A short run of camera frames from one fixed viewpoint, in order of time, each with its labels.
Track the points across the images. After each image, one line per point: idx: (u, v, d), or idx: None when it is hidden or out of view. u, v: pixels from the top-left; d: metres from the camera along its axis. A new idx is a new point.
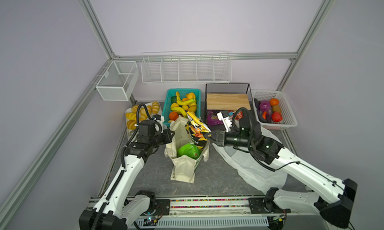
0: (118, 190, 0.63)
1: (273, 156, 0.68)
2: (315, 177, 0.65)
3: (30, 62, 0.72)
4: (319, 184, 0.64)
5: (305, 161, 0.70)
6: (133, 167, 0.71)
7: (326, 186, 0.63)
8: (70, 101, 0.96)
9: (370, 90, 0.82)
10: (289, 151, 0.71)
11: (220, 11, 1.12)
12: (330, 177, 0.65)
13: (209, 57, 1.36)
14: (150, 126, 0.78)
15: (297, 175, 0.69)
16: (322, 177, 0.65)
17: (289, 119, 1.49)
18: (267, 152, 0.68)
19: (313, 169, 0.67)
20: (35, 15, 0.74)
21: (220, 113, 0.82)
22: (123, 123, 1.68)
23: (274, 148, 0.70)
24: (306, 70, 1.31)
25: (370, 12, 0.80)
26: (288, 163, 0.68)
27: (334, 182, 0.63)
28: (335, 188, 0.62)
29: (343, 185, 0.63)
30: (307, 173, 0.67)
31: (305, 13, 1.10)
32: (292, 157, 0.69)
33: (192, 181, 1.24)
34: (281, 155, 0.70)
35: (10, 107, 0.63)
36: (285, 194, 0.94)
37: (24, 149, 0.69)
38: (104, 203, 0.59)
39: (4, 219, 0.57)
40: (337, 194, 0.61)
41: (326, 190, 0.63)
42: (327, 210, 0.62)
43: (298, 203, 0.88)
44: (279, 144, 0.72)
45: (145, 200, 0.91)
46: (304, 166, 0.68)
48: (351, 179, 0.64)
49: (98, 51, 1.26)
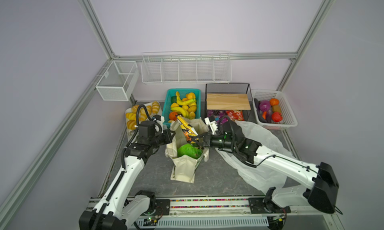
0: (118, 191, 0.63)
1: (252, 155, 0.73)
2: (290, 166, 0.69)
3: (30, 62, 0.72)
4: (294, 171, 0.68)
5: (280, 154, 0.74)
6: (133, 168, 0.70)
7: (300, 172, 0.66)
8: (70, 101, 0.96)
9: (370, 90, 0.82)
10: (265, 147, 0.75)
11: (220, 11, 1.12)
12: (304, 164, 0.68)
13: (209, 57, 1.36)
14: (150, 127, 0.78)
15: (275, 167, 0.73)
16: (297, 165, 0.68)
17: (289, 119, 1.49)
18: (247, 152, 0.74)
19: (287, 159, 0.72)
20: (35, 15, 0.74)
21: (207, 118, 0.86)
22: (123, 123, 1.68)
23: (253, 147, 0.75)
24: (306, 69, 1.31)
25: (370, 12, 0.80)
26: (265, 158, 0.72)
27: (308, 167, 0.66)
28: (309, 173, 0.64)
29: (317, 169, 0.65)
30: (283, 164, 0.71)
31: (304, 13, 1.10)
32: (268, 152, 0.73)
33: (193, 181, 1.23)
34: (259, 152, 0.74)
35: (9, 107, 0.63)
36: (281, 191, 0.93)
37: (24, 149, 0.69)
38: (104, 203, 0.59)
39: (4, 219, 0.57)
40: (311, 178, 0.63)
41: (301, 176, 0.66)
42: (310, 196, 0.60)
43: (291, 196, 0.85)
44: (258, 143, 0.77)
45: (145, 201, 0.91)
46: (279, 159, 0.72)
48: (326, 163, 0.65)
49: (98, 51, 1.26)
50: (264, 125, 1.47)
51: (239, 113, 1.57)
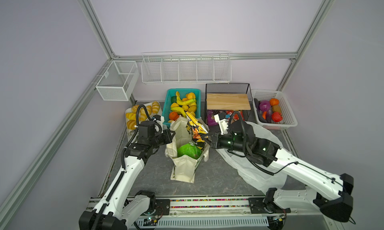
0: (118, 191, 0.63)
1: (270, 159, 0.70)
2: (313, 176, 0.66)
3: (30, 62, 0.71)
4: (319, 183, 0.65)
5: (302, 161, 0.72)
6: (133, 168, 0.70)
7: (326, 184, 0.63)
8: (69, 101, 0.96)
9: (371, 90, 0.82)
10: (286, 152, 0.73)
11: (220, 11, 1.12)
12: (329, 175, 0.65)
13: (209, 57, 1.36)
14: (150, 128, 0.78)
15: (295, 175, 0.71)
16: (321, 175, 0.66)
17: (289, 119, 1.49)
18: (265, 155, 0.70)
19: (311, 168, 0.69)
20: (35, 15, 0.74)
21: (217, 115, 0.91)
22: (124, 123, 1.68)
23: (270, 150, 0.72)
24: (306, 70, 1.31)
25: (370, 11, 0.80)
26: (287, 165, 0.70)
27: (333, 179, 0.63)
28: (334, 186, 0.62)
29: (342, 181, 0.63)
30: (306, 173, 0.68)
31: (304, 13, 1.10)
32: (289, 157, 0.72)
33: (193, 181, 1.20)
34: (279, 157, 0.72)
35: (9, 107, 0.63)
36: (285, 193, 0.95)
37: (24, 149, 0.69)
38: (103, 204, 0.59)
39: (4, 219, 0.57)
40: (337, 192, 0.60)
41: (326, 188, 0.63)
42: (328, 207, 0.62)
43: (298, 202, 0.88)
44: (276, 146, 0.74)
45: (145, 201, 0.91)
46: (302, 166, 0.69)
48: (347, 174, 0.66)
49: (98, 51, 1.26)
50: (264, 125, 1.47)
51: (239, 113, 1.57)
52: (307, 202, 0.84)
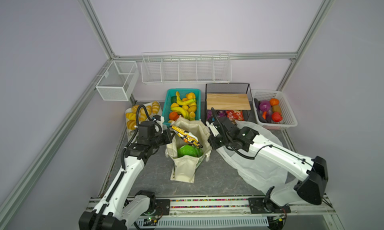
0: (118, 191, 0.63)
1: (248, 142, 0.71)
2: (286, 158, 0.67)
3: (30, 61, 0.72)
4: (290, 164, 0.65)
5: (278, 145, 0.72)
6: (133, 168, 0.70)
7: (296, 164, 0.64)
8: (69, 101, 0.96)
9: (371, 90, 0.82)
10: (263, 136, 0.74)
11: (220, 11, 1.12)
12: (300, 157, 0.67)
13: (209, 57, 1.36)
14: (149, 128, 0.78)
15: (271, 159, 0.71)
16: (293, 157, 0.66)
17: (289, 119, 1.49)
18: (243, 139, 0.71)
19: (284, 151, 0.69)
20: (35, 15, 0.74)
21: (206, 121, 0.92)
22: (124, 123, 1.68)
23: (250, 135, 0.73)
24: (306, 70, 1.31)
25: (370, 12, 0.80)
26: (262, 147, 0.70)
27: (303, 160, 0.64)
28: (304, 166, 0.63)
29: (312, 163, 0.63)
30: (279, 155, 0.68)
31: (305, 13, 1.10)
32: (265, 141, 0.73)
33: (193, 181, 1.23)
34: (255, 141, 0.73)
35: (9, 107, 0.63)
36: (278, 190, 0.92)
37: (24, 149, 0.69)
38: (103, 204, 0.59)
39: (4, 219, 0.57)
40: (305, 171, 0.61)
41: (296, 168, 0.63)
42: (300, 187, 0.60)
43: (286, 193, 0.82)
44: (255, 132, 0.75)
45: (145, 201, 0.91)
46: (276, 149, 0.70)
48: (321, 157, 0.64)
49: (98, 51, 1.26)
50: (264, 125, 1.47)
51: (239, 113, 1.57)
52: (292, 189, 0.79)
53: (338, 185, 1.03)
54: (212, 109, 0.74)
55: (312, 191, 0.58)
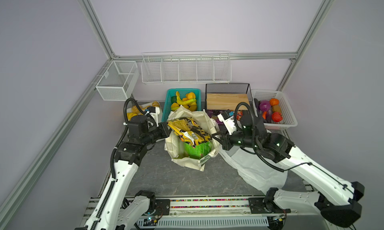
0: (109, 204, 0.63)
1: (282, 155, 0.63)
2: (326, 180, 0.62)
3: (30, 62, 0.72)
4: (329, 187, 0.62)
5: (317, 163, 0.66)
6: (124, 176, 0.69)
7: (336, 189, 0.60)
8: (70, 101, 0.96)
9: (370, 90, 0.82)
10: (300, 151, 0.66)
11: (220, 11, 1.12)
12: (340, 181, 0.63)
13: (209, 57, 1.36)
14: (140, 126, 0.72)
15: (307, 177, 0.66)
16: (333, 181, 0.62)
17: (289, 119, 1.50)
18: (278, 150, 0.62)
19: (325, 172, 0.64)
20: (35, 15, 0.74)
21: (221, 115, 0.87)
22: (123, 123, 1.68)
23: (284, 146, 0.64)
24: (306, 70, 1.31)
25: (370, 12, 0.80)
26: (300, 164, 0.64)
27: (344, 186, 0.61)
28: (345, 192, 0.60)
29: (353, 189, 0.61)
30: (318, 175, 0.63)
31: (304, 13, 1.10)
32: (303, 157, 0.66)
33: (203, 169, 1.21)
34: (292, 155, 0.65)
35: (10, 107, 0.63)
36: (285, 194, 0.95)
37: (24, 149, 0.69)
38: (94, 221, 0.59)
39: (4, 220, 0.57)
40: (347, 199, 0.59)
41: (336, 194, 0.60)
42: (331, 212, 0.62)
43: (298, 203, 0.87)
44: (290, 143, 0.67)
45: (145, 202, 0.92)
46: (315, 168, 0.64)
48: (358, 182, 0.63)
49: (98, 51, 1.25)
50: (264, 125, 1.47)
51: None
52: (306, 201, 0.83)
53: None
54: (245, 102, 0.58)
55: (345, 218, 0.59)
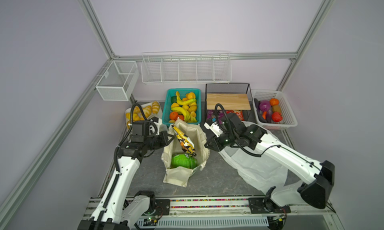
0: (115, 196, 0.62)
1: (256, 141, 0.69)
2: (294, 159, 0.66)
3: (30, 61, 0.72)
4: (297, 165, 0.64)
5: (286, 145, 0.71)
6: (128, 169, 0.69)
7: (303, 166, 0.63)
8: (70, 101, 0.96)
9: (371, 90, 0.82)
10: (271, 136, 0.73)
11: (220, 11, 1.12)
12: (308, 159, 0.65)
13: (209, 57, 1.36)
14: (144, 126, 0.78)
15: (278, 158, 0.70)
16: (301, 159, 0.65)
17: (289, 118, 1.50)
18: (251, 136, 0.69)
19: (292, 152, 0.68)
20: (34, 15, 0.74)
21: (206, 123, 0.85)
22: (123, 123, 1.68)
23: (258, 134, 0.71)
24: (306, 70, 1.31)
25: (370, 11, 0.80)
26: (270, 146, 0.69)
27: (311, 163, 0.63)
28: (312, 169, 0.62)
29: (321, 166, 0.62)
30: (287, 156, 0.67)
31: (305, 13, 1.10)
32: (273, 140, 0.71)
33: (185, 184, 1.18)
34: (263, 140, 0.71)
35: (9, 107, 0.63)
36: (278, 189, 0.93)
37: (24, 149, 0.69)
38: (101, 211, 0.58)
39: (4, 219, 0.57)
40: (313, 174, 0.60)
41: (304, 171, 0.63)
42: (306, 191, 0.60)
43: (289, 196, 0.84)
44: (263, 130, 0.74)
45: (145, 201, 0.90)
46: (284, 149, 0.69)
48: (329, 161, 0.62)
49: (98, 51, 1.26)
50: (264, 125, 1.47)
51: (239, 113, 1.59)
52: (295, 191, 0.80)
53: (338, 185, 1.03)
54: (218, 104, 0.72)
55: (317, 195, 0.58)
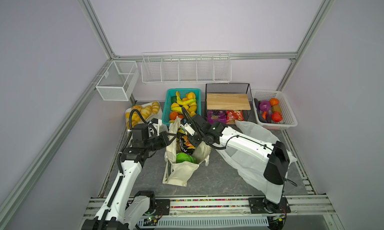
0: (119, 196, 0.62)
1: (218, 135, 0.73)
2: (249, 144, 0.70)
3: (30, 61, 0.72)
4: (253, 150, 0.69)
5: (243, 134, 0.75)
6: (131, 172, 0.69)
7: (258, 150, 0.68)
8: (69, 101, 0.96)
9: (371, 90, 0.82)
10: (231, 128, 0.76)
11: (220, 11, 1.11)
12: (262, 142, 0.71)
13: (209, 57, 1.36)
14: (143, 131, 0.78)
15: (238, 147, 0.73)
16: (256, 143, 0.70)
17: (289, 118, 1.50)
18: (214, 132, 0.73)
19: (248, 138, 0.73)
20: (35, 15, 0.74)
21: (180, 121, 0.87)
22: (124, 123, 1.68)
23: (220, 129, 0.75)
24: (306, 70, 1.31)
25: (370, 12, 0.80)
26: (230, 138, 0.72)
27: (265, 145, 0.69)
28: (265, 150, 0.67)
29: (273, 146, 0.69)
30: (244, 143, 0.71)
31: (304, 13, 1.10)
32: (232, 132, 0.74)
33: (185, 184, 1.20)
34: (224, 132, 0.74)
35: (9, 107, 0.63)
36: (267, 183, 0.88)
37: (23, 149, 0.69)
38: (106, 210, 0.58)
39: (4, 219, 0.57)
40: (266, 155, 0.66)
41: (259, 154, 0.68)
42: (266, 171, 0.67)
43: (272, 187, 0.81)
44: (224, 125, 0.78)
45: (145, 201, 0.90)
46: (242, 138, 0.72)
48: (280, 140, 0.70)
49: (98, 51, 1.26)
50: (264, 124, 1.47)
51: (239, 113, 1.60)
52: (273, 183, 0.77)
53: (337, 184, 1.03)
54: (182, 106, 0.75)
55: (273, 173, 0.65)
